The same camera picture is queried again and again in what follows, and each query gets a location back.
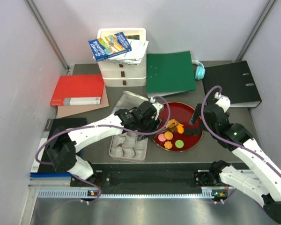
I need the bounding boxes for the black round cookie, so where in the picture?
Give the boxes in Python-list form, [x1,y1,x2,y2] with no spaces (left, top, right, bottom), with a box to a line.
[184,127,192,136]
[192,128,201,136]

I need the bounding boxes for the silver tin lid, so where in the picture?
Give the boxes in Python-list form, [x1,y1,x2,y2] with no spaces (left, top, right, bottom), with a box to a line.
[111,91,149,114]

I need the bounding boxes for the orange round waffle cookie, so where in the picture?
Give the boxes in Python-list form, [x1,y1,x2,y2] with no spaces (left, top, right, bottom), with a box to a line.
[166,119,176,129]

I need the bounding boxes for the metal tongs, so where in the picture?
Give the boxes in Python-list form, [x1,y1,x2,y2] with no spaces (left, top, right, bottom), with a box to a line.
[156,122,178,135]

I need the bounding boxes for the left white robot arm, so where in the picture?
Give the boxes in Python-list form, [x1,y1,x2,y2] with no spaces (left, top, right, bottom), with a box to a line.
[44,101,164,186]

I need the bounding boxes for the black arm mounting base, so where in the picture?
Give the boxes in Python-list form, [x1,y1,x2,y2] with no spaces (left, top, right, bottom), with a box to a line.
[69,162,251,189]

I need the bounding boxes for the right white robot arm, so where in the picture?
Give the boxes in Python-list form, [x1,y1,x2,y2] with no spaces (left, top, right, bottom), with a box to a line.
[190,93,281,225]

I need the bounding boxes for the orange fish cookie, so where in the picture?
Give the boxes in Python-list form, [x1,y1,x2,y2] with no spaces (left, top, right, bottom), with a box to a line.
[176,124,184,134]

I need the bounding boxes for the pink round cookie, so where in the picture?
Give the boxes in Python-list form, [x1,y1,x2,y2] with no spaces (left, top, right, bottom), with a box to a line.
[158,133,166,142]

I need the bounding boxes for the brown cupcake liner cookie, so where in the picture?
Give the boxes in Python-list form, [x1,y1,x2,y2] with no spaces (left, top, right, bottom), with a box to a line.
[170,127,177,133]

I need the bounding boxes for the red round tray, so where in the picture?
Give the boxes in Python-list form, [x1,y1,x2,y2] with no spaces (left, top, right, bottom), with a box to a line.
[154,102,203,152]

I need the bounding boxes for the cookie tin with paper cups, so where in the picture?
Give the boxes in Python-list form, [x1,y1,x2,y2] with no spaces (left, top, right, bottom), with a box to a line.
[109,132,148,163]

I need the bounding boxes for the green round cookie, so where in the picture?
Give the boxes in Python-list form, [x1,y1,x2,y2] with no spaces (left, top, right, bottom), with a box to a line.
[175,140,184,149]

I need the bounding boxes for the teal headphones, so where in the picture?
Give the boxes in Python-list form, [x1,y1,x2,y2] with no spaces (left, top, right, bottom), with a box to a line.
[192,60,206,80]

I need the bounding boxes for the black lever arch binder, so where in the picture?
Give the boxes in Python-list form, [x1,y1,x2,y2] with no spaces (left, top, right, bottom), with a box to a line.
[203,60,262,108]

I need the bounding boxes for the green binder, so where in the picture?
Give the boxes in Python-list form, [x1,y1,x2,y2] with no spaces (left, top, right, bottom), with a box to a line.
[146,51,196,98]

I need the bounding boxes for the white stacked drawer boxes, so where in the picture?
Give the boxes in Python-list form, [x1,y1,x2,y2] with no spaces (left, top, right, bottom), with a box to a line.
[97,28,147,87]

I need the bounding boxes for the white spiral notebook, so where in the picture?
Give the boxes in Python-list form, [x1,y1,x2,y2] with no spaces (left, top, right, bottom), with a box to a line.
[106,39,149,65]

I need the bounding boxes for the red binder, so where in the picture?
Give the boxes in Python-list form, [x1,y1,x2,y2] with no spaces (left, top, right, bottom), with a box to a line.
[50,74,104,106]

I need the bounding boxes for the brown cardboard folder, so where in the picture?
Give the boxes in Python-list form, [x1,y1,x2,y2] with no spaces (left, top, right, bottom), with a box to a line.
[56,87,109,119]

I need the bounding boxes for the blue paperback book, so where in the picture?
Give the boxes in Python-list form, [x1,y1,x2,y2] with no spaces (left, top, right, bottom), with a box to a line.
[89,32,132,62]

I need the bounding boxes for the white slotted cable duct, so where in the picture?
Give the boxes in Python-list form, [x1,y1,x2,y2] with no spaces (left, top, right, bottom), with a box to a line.
[37,189,224,199]

